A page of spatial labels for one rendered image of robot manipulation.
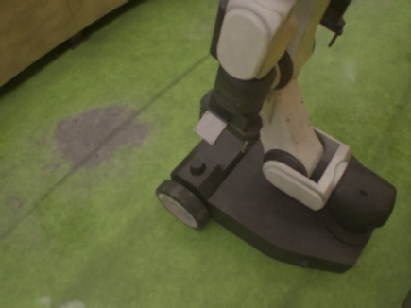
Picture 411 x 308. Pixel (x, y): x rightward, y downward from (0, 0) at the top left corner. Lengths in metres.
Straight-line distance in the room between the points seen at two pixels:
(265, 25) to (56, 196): 1.12
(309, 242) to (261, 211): 0.17
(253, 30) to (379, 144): 1.18
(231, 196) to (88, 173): 0.61
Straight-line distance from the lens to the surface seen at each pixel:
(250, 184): 1.02
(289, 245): 0.96
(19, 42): 1.75
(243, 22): 0.37
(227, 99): 0.49
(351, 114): 1.53
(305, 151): 0.89
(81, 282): 1.17
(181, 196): 0.96
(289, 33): 0.46
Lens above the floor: 1.06
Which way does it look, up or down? 57 degrees down
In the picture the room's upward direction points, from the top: 3 degrees counter-clockwise
